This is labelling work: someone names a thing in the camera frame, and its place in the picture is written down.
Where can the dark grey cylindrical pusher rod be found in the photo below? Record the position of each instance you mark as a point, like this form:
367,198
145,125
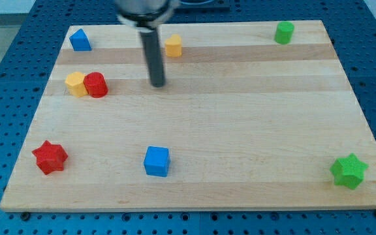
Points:
153,57

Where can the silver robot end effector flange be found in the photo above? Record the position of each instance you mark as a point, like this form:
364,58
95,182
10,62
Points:
145,14

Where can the yellow heart block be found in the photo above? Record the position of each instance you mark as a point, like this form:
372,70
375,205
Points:
173,46

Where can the red cylinder block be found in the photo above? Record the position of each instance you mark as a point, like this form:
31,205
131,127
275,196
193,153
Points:
95,84

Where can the blue pentagon block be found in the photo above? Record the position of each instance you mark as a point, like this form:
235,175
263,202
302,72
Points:
80,41

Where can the yellow hexagon block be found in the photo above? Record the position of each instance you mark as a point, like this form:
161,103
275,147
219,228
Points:
75,84

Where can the blue cube block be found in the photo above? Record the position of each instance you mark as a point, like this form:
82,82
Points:
157,161

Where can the light wooden board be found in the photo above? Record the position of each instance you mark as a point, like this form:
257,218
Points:
250,125

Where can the green cylinder block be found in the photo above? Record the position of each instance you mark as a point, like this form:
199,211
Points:
284,32

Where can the red star block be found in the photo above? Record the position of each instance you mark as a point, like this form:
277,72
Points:
50,157

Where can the green star block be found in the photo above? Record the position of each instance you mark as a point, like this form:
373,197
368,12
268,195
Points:
348,171

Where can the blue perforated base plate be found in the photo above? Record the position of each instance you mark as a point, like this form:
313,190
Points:
26,67

